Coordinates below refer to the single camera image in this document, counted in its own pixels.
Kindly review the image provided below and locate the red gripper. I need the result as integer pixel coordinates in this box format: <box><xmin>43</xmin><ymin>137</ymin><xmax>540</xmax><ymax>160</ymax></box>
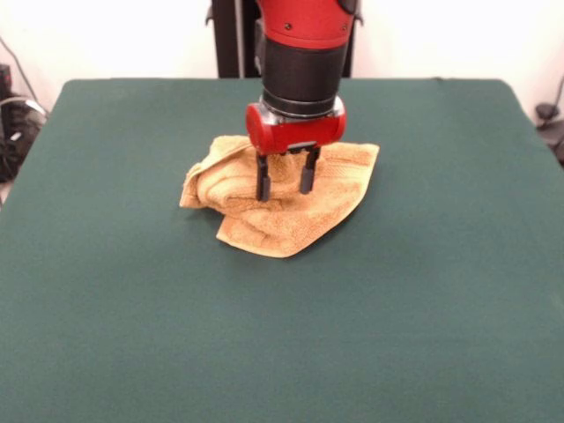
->
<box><xmin>245</xmin><ymin>97</ymin><xmax>348</xmax><ymax>203</ymax></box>

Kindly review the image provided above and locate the orange terry towel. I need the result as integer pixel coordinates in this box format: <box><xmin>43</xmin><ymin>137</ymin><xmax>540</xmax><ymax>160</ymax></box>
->
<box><xmin>179</xmin><ymin>135</ymin><xmax>381</xmax><ymax>260</ymax></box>

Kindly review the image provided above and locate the dark green table cloth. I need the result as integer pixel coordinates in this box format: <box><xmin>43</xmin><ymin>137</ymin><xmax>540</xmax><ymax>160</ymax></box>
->
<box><xmin>0</xmin><ymin>78</ymin><xmax>564</xmax><ymax>423</ymax></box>

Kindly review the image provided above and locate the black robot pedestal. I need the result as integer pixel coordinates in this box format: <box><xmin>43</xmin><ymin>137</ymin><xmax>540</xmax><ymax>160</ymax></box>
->
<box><xmin>204</xmin><ymin>0</ymin><xmax>366</xmax><ymax>79</ymax></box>

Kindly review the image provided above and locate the white cable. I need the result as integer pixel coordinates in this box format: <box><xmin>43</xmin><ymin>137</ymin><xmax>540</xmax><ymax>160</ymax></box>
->
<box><xmin>0</xmin><ymin>95</ymin><xmax>49</xmax><ymax>118</ymax></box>

